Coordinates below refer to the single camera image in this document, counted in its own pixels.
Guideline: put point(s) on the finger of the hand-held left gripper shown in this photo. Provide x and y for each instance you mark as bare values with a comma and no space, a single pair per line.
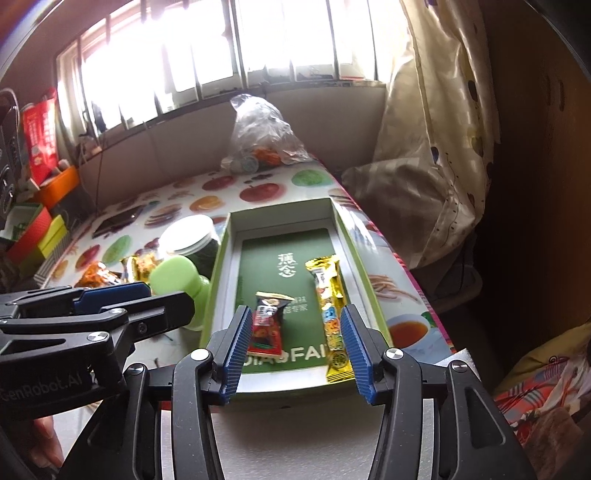
115,294
157,311

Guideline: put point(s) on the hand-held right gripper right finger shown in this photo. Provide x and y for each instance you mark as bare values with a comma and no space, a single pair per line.
358,357

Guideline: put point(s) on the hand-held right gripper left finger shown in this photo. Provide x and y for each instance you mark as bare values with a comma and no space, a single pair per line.
233,357

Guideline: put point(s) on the yellow snack packet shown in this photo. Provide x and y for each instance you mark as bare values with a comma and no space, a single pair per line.
141,267

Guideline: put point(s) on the red snack packet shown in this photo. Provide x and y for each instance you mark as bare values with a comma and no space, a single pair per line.
268,330

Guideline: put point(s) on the long golden snack bar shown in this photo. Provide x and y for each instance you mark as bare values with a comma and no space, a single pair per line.
328,300

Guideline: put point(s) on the green cardboard box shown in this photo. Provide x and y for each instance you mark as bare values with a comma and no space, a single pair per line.
286,258

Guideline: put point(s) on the person's left hand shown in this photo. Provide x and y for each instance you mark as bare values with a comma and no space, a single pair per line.
46,438

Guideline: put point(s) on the orange snack packet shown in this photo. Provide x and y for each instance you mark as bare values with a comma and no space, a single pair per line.
94,276

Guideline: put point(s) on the green plastic bottle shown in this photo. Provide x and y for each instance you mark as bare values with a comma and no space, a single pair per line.
178,277

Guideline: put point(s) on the striped box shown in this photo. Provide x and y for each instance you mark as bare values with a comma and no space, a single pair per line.
53,265

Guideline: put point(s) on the black smartphone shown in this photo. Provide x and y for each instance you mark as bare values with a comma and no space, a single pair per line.
117,221

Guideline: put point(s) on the clear plastic jar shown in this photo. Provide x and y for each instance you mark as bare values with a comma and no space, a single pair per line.
196,240

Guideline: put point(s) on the yellow-green box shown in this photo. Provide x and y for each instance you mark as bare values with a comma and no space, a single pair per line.
54,237

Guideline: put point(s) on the red textured box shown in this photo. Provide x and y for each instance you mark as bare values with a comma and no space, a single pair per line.
30,235

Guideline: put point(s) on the orange box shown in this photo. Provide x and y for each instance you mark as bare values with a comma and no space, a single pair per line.
57,187

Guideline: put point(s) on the black device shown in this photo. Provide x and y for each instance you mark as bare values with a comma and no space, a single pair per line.
9,175

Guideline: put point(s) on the red paper bag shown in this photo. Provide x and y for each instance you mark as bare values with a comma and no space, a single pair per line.
39,143

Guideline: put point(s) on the food print tablecloth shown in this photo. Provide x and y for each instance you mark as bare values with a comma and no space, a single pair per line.
277,187

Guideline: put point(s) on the colourful printed blanket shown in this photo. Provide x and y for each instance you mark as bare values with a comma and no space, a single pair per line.
549,383

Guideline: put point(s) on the clear plastic bag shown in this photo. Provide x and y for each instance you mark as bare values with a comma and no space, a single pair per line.
261,129

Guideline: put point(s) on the cream patterned curtain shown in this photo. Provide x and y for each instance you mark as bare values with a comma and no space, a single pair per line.
443,138

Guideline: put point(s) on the barred window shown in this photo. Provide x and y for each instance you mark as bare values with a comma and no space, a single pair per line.
207,50

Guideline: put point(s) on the brown wooden wardrobe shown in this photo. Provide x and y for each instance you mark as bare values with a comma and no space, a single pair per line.
540,161

